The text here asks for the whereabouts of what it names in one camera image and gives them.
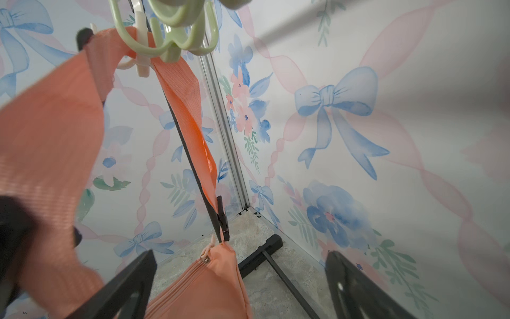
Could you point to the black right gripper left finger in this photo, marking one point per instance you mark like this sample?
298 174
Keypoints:
126 295

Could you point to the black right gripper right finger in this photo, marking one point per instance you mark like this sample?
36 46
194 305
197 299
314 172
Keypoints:
354 295

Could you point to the pink crossbody bag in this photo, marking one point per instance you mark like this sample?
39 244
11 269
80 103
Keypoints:
51 135

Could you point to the black clothes rack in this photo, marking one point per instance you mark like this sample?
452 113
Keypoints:
213 286

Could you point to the white hook leftmost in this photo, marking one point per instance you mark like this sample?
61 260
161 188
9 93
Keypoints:
139 45

